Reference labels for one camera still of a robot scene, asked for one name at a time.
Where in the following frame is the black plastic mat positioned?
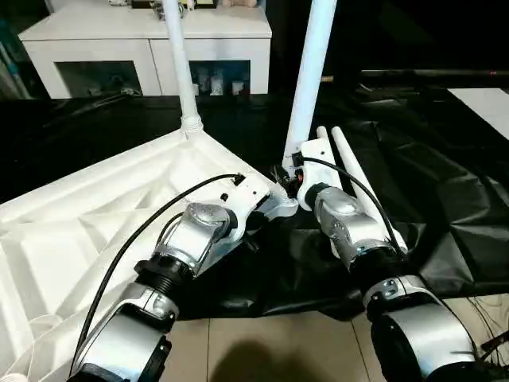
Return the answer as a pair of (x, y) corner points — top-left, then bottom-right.
(0, 77), (509, 322)

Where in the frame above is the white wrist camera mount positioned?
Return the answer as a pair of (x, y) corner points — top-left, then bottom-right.
(297, 138), (346, 211)
(216, 176), (274, 244)

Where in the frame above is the white cabinet with glass doors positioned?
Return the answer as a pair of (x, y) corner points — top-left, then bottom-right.
(17, 0), (274, 99)

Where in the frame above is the black stand base with cables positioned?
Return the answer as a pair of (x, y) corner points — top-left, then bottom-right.
(468, 293), (509, 361)

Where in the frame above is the tall black cabinet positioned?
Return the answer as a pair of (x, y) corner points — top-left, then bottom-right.
(336, 0), (379, 80)

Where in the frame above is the white plastic table leg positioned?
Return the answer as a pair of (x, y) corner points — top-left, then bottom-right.
(160, 0), (205, 139)
(280, 0), (340, 173)
(330, 125), (410, 255)
(316, 125), (361, 200)

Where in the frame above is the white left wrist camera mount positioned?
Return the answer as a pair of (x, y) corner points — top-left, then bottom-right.
(216, 176), (274, 244)

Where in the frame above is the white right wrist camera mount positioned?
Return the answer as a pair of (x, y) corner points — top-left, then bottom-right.
(297, 138), (346, 211)

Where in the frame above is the teal white pole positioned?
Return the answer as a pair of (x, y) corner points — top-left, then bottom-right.
(0, 33), (25, 99)

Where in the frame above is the white flat board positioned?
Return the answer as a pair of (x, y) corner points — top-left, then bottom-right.
(446, 87), (509, 141)

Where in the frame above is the white plastic table top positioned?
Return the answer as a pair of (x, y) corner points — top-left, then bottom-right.
(0, 114), (300, 382)

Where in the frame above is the black horizontal bar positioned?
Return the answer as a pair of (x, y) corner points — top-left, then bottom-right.
(360, 68), (509, 80)

